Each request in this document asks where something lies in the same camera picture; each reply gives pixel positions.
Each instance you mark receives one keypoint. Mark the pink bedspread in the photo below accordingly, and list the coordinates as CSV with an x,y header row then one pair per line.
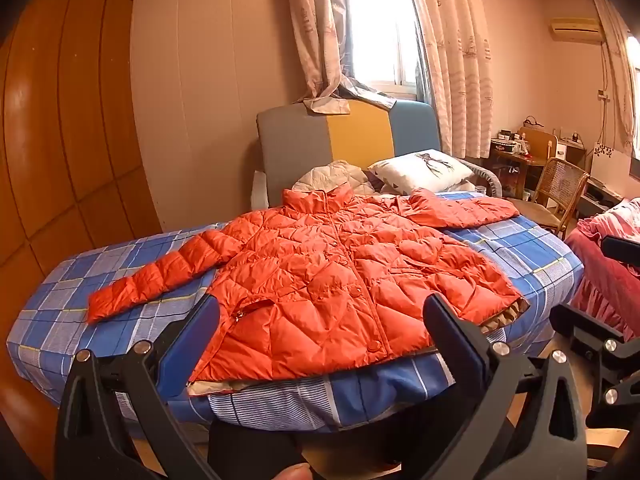
x,y
607,280

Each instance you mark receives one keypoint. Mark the bright window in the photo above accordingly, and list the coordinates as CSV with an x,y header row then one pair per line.
x,y
380,20

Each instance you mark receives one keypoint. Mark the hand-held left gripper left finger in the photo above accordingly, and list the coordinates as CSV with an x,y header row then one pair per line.
x,y
197,332

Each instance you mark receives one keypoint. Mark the person's left hand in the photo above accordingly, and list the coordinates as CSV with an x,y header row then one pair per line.
x,y
294,472

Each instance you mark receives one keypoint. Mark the wicker chair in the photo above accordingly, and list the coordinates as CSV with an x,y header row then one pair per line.
x,y
562,185

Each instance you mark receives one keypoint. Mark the wooden wardrobe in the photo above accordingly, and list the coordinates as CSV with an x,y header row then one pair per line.
x,y
65,110

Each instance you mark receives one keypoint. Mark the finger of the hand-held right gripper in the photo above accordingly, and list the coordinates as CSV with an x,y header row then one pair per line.
x,y
595,345
622,252

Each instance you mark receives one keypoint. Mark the person's dark clothing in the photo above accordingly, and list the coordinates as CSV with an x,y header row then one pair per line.
x,y
250,450

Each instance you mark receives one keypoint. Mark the short patterned beige curtain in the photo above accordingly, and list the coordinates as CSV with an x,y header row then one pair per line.
x,y
312,35

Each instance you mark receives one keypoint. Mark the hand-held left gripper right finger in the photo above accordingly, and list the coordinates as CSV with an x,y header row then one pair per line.
x,y
447,332

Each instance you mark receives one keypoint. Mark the grey yellow blue headboard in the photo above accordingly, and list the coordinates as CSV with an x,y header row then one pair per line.
x,y
295,150

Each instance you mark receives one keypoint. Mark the beige down jacket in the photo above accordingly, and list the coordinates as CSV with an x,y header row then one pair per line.
x,y
332,177

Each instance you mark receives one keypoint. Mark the white printed pillow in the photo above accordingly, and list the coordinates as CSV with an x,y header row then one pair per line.
x,y
425,170

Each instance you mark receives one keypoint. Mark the grey padded bed rail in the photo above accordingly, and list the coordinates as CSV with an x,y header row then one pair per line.
x,y
487,177

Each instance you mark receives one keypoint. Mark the cluttered wooden desk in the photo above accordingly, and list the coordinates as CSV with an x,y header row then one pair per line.
x,y
520,157

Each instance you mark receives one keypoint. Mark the orange down jacket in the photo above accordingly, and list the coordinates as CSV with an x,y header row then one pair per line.
x,y
320,280

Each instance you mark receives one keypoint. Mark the beige side curtain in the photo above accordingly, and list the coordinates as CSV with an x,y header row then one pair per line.
x,y
617,70

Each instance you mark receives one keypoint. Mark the wall air conditioner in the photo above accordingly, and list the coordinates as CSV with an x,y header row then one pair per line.
x,y
575,30

